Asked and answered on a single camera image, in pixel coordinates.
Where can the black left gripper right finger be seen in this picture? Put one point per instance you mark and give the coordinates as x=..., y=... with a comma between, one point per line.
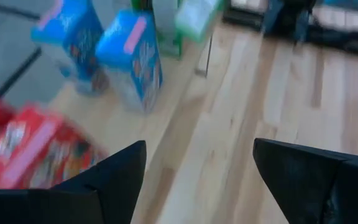
x=322, y=193

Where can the green Apple Jacks cereal box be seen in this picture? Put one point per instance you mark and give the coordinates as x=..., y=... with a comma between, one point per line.
x=197, y=18
x=166, y=28

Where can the wooden shelf with black legs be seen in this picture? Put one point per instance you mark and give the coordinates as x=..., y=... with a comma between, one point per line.
x=120, y=124

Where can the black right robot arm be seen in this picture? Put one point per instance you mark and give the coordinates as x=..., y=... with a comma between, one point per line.
x=287, y=15

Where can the blue Rice Krispies cereal box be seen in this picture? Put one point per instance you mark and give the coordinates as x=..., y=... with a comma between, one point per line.
x=132, y=53
x=70, y=34

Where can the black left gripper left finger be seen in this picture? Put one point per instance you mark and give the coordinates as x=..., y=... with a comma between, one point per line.
x=98, y=196

